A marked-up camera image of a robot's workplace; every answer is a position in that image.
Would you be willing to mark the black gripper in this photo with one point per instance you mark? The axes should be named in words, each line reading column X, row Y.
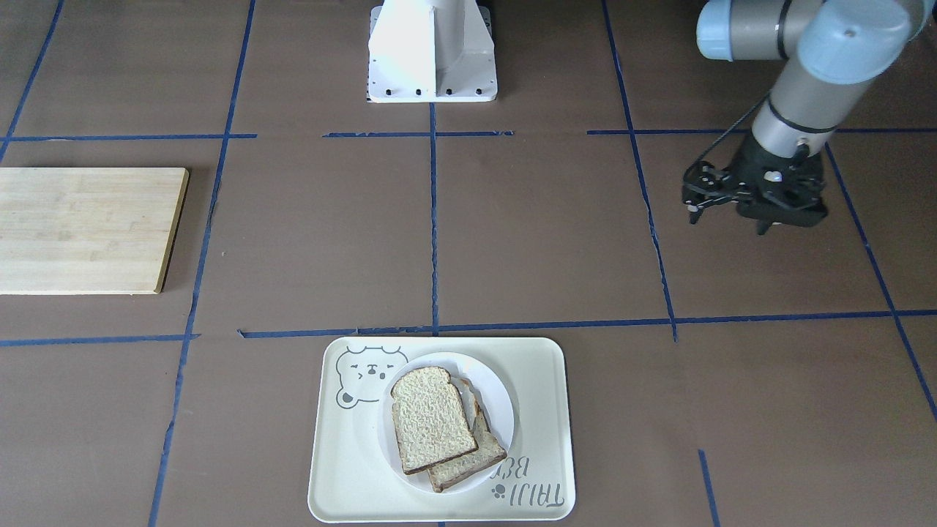
column 748, row 170

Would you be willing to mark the white round plate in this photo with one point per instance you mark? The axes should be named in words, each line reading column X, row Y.
column 495, row 401

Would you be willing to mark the bread slice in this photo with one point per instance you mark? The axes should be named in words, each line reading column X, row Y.
column 488, row 452
column 429, row 420

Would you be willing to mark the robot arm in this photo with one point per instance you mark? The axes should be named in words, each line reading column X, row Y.
column 833, row 51

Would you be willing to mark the cream bear tray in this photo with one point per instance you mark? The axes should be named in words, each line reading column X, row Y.
column 350, row 482

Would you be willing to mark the wooden cutting board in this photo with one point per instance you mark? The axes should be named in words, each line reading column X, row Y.
column 88, row 231

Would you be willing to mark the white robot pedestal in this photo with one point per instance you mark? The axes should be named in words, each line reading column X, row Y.
column 431, row 52

